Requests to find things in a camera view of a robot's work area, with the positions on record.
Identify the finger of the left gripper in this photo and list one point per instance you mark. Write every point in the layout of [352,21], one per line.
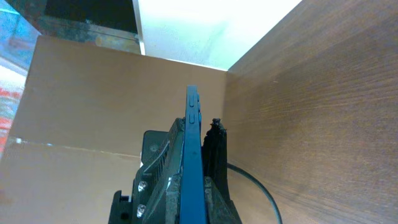
[152,141]

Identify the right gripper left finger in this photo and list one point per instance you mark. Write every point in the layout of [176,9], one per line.
[152,178]

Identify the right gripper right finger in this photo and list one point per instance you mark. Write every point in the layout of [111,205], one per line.
[219,206]

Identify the blue Samsung smartphone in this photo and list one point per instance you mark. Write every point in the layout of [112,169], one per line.
[192,201]

